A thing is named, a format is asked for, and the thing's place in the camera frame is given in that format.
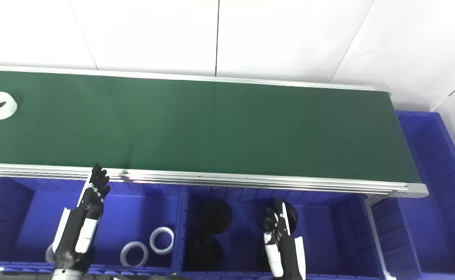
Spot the aluminium conveyor leg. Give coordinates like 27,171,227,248
366,194,397,280

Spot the empty blue plastic bin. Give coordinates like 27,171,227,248
371,110,455,280

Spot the black round part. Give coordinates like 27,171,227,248
186,236,224,271
271,200,299,233
200,199,233,234

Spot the blue bin with white rings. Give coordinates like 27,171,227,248
0,177,183,277

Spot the green conveyor belt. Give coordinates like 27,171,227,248
0,65,429,199

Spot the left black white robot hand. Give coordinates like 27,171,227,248
52,163,111,270

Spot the blue bin with black parts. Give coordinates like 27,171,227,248
178,185,385,280

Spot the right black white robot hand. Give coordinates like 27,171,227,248
262,197,307,280

